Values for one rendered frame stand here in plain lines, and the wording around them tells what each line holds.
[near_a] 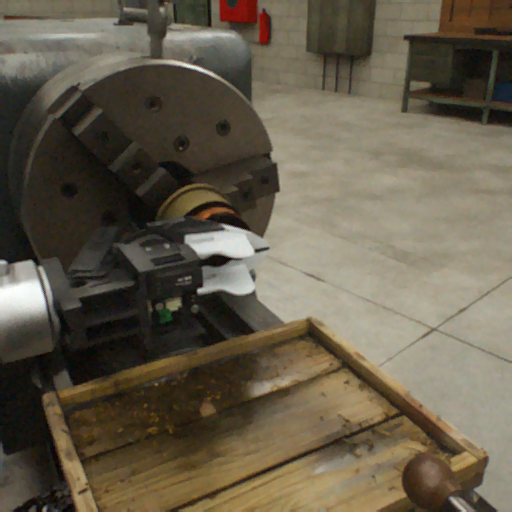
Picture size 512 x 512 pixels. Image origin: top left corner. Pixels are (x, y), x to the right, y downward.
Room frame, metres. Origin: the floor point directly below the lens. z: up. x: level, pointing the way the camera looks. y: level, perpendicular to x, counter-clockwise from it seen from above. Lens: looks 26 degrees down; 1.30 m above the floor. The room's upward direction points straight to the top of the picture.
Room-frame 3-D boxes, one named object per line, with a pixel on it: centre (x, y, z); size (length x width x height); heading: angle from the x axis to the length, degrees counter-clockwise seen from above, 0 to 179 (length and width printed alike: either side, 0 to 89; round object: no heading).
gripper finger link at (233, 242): (0.48, 0.02, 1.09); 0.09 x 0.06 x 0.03; 119
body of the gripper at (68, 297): (0.43, 0.11, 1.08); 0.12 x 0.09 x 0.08; 119
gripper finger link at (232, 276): (0.48, 0.02, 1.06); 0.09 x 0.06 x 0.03; 119
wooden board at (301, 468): (0.46, 0.01, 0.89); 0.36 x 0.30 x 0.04; 119
